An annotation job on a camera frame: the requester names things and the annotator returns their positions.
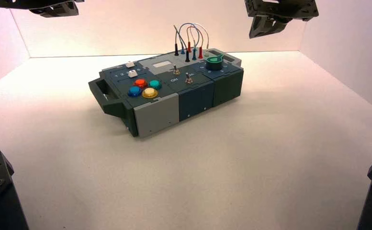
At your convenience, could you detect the blue round push button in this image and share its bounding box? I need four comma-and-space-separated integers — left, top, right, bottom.
127, 86, 142, 98

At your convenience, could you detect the red banana plug jumper cable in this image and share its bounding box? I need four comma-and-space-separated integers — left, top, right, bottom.
186, 26, 203, 60

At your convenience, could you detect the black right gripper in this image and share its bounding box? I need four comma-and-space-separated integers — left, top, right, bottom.
244, 0, 320, 39

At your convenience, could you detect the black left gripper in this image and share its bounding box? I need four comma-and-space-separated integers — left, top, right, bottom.
0, 0, 85, 18

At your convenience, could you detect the yellow round push button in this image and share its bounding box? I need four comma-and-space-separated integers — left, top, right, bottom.
142, 88, 158, 99

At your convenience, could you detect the black banana plug jumper cable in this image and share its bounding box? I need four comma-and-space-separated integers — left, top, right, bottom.
173, 24, 191, 63

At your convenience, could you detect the white banana plug jumper cable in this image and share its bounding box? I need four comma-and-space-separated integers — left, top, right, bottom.
192, 23, 210, 58

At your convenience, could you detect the blue banana plug jumper cable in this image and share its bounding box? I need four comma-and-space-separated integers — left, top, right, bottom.
178, 23, 201, 61

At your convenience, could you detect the dark teal grey control box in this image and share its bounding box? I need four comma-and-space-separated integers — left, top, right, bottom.
88, 49, 245, 138

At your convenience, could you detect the green black rotary knob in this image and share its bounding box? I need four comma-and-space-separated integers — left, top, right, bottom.
204, 54, 225, 72

